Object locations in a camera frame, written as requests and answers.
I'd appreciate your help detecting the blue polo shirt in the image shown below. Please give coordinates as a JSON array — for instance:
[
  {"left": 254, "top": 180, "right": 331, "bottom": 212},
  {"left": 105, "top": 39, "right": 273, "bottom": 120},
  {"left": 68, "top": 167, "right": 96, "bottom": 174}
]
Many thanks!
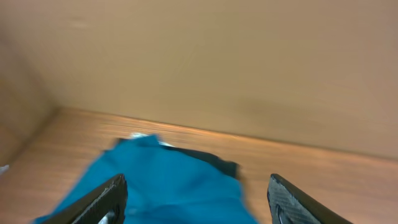
[{"left": 52, "top": 150, "right": 257, "bottom": 224}]

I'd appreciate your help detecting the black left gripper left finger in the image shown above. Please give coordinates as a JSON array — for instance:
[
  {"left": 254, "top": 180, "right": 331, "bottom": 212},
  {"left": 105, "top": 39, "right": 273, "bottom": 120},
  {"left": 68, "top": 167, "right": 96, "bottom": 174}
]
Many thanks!
[{"left": 44, "top": 174, "right": 127, "bottom": 224}]

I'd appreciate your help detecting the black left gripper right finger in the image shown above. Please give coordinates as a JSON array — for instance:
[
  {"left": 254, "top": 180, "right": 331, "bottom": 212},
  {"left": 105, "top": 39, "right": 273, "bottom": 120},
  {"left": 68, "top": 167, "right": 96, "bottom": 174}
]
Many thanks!
[{"left": 267, "top": 174, "right": 352, "bottom": 224}]

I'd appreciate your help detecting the folded black garment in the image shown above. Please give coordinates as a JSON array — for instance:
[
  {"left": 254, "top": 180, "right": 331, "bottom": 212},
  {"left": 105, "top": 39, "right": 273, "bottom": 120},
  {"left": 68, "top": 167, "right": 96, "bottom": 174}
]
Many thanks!
[{"left": 109, "top": 134, "right": 239, "bottom": 182}]

